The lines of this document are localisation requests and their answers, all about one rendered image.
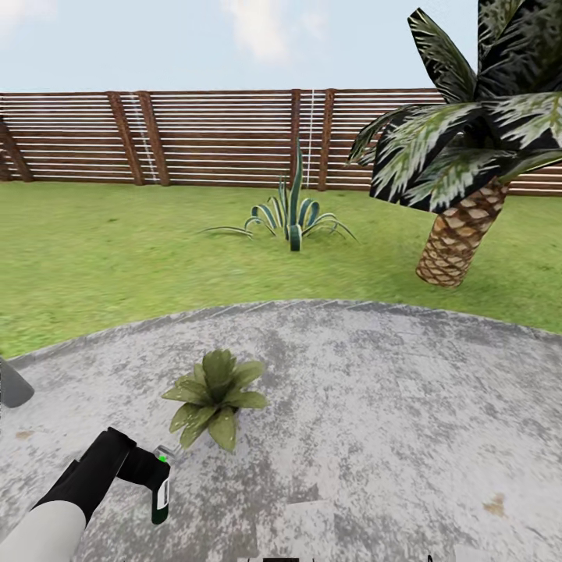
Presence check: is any insectifuge atomizer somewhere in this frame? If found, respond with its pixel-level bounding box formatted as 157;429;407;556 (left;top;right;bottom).
151;476;169;525

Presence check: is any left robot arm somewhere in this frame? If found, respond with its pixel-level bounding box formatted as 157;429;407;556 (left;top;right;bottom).
0;427;185;562

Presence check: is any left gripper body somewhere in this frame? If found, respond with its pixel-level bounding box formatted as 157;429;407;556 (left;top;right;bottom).
126;449;171;491

